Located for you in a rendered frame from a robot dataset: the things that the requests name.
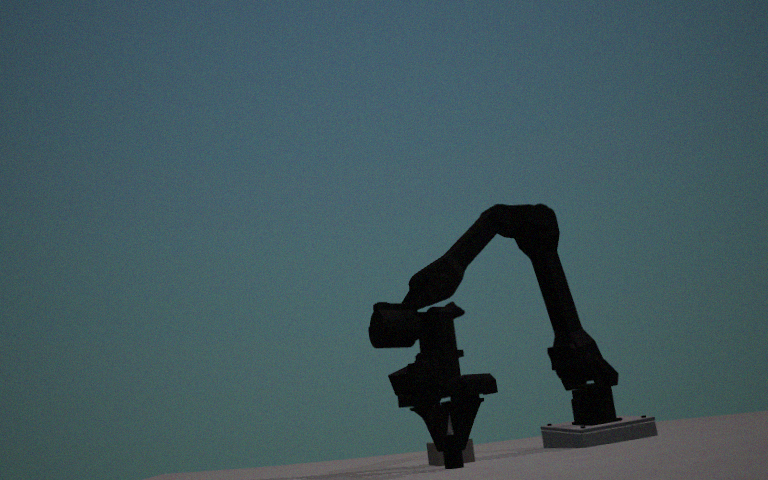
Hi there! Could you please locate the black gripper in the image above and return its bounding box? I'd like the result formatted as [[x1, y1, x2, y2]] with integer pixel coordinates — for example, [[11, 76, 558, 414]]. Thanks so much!
[[398, 343, 498, 452]]

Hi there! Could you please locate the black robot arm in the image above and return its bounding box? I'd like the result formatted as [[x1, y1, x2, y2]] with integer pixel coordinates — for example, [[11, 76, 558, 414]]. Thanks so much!
[[368, 203, 623, 426]]

